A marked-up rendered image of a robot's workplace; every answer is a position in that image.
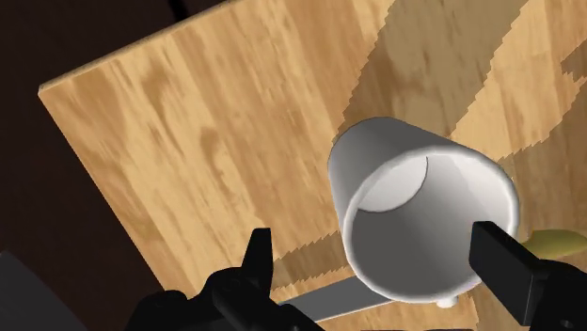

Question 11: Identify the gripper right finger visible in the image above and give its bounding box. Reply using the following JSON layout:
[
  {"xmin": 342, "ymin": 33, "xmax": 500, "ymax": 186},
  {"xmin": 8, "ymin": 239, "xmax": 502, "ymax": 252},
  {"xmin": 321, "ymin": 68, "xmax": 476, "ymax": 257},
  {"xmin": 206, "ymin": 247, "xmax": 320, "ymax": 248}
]
[{"xmin": 468, "ymin": 221, "xmax": 587, "ymax": 331}]

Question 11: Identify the grey flat blade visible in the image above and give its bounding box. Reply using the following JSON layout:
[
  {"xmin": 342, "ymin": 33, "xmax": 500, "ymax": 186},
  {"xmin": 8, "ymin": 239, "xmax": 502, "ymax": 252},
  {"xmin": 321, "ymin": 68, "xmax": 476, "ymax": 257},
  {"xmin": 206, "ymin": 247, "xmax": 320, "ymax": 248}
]
[{"xmin": 277, "ymin": 275, "xmax": 396, "ymax": 323}]

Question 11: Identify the white cup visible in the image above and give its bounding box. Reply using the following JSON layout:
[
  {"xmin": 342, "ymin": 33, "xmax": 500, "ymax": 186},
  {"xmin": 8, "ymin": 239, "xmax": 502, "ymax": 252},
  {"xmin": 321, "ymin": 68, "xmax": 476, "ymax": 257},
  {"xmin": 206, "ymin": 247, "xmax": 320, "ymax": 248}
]
[{"xmin": 326, "ymin": 116, "xmax": 521, "ymax": 308}]

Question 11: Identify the yellow-green rounded fruit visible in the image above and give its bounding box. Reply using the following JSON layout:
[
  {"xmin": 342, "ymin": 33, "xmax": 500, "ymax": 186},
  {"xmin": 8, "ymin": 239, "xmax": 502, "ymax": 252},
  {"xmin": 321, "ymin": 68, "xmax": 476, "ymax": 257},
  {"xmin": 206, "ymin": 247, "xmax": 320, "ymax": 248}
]
[{"xmin": 521, "ymin": 229, "xmax": 587, "ymax": 260}]

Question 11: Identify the wooden table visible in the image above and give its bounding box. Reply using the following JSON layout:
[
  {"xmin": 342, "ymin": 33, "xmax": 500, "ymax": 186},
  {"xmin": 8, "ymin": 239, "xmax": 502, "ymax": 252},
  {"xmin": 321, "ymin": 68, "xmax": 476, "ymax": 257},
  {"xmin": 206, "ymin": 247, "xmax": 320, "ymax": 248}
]
[{"xmin": 37, "ymin": 0, "xmax": 587, "ymax": 331}]

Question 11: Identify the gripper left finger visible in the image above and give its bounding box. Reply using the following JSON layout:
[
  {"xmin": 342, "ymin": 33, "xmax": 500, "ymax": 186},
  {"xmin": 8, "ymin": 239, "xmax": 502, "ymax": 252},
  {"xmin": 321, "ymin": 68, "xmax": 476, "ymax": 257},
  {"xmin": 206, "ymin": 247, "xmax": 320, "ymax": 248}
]
[{"xmin": 124, "ymin": 227, "xmax": 322, "ymax": 331}]

